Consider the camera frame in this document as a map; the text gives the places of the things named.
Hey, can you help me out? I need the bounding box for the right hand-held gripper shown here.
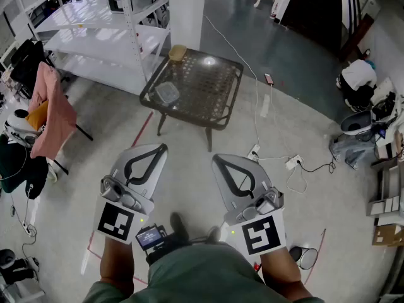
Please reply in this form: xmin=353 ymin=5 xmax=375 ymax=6
xmin=211 ymin=154 xmax=287 ymax=257

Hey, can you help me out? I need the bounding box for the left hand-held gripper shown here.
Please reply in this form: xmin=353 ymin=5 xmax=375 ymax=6
xmin=93 ymin=143 xmax=169 ymax=245

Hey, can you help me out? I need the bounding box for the clear plastic container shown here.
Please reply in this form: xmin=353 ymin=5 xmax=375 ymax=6
xmin=154 ymin=81 xmax=181 ymax=107

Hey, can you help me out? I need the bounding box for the person's left forearm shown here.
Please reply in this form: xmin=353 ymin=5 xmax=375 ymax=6
xmin=100 ymin=240 xmax=136 ymax=294

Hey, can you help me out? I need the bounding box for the person's right forearm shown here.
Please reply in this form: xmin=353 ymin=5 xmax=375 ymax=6
xmin=260 ymin=247 xmax=314 ymax=302

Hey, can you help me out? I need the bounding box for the person's right shoe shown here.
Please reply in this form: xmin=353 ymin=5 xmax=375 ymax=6
xmin=205 ymin=225 xmax=222 ymax=245

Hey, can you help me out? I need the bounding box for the person's shoe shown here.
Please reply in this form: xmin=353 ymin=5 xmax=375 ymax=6
xmin=169 ymin=212 xmax=191 ymax=244
xmin=205 ymin=225 xmax=222 ymax=245

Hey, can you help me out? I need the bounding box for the black-legged chair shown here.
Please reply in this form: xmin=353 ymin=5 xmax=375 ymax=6
xmin=47 ymin=123 xmax=94 ymax=176

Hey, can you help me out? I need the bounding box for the person's left shoe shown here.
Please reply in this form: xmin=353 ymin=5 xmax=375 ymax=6
xmin=169 ymin=212 xmax=191 ymax=244

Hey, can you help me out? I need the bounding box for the small screen device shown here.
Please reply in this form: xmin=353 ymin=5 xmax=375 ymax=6
xmin=134 ymin=223 xmax=170 ymax=253

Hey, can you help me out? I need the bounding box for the dark wicker glass-top table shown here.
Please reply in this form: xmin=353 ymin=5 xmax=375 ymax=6
xmin=138 ymin=47 xmax=244 ymax=153

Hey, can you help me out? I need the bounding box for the pink cloth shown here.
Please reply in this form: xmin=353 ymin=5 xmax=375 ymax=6
xmin=27 ymin=61 xmax=78 ymax=159

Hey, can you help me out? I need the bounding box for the person's green shirt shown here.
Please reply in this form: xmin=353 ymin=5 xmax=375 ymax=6
xmin=82 ymin=241 xmax=326 ymax=303

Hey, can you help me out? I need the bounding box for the small tan woven basket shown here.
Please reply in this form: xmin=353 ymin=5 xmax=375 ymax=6
xmin=168 ymin=44 xmax=187 ymax=63

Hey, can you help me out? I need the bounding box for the orange cushion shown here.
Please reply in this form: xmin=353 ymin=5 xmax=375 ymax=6
xmin=25 ymin=100 xmax=50 ymax=132

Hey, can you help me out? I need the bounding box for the white grey appliance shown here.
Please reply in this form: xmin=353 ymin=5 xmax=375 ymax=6
xmin=340 ymin=110 xmax=376 ymax=136

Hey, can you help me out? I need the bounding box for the white metal shelving rack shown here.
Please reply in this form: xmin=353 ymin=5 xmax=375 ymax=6
xmin=15 ymin=0 xmax=171 ymax=96

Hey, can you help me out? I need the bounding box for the white black device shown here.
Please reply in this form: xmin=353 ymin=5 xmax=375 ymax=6
xmin=4 ymin=109 xmax=42 ymax=146

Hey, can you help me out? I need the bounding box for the grey white boxes rack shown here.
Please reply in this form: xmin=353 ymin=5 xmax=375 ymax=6
xmin=365 ymin=159 xmax=404 ymax=217

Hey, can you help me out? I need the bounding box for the black office chair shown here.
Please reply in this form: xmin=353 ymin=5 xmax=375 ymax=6
xmin=9 ymin=39 xmax=69 ymax=99

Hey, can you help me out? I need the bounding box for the cardboard box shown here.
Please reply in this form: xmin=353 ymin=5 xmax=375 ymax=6
xmin=371 ymin=224 xmax=404 ymax=248

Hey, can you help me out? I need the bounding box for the black round device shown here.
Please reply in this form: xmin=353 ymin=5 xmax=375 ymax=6
xmin=0 ymin=248 xmax=40 ymax=285

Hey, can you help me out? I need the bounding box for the looped white cable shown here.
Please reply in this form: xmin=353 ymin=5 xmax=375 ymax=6
xmin=285 ymin=165 xmax=309 ymax=194

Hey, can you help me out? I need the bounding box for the black power cable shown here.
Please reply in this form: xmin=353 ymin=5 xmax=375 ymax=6
xmin=298 ymin=159 xmax=337 ymax=175

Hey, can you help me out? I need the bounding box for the black wire waste bin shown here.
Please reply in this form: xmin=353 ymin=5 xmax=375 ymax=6
xmin=288 ymin=246 xmax=319 ymax=271

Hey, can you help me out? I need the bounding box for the long white cable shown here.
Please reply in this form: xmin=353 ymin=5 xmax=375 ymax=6
xmin=203 ymin=14 xmax=261 ymax=148

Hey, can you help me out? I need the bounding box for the dark wooden frame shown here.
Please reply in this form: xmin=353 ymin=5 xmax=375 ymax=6
xmin=339 ymin=0 xmax=375 ymax=62

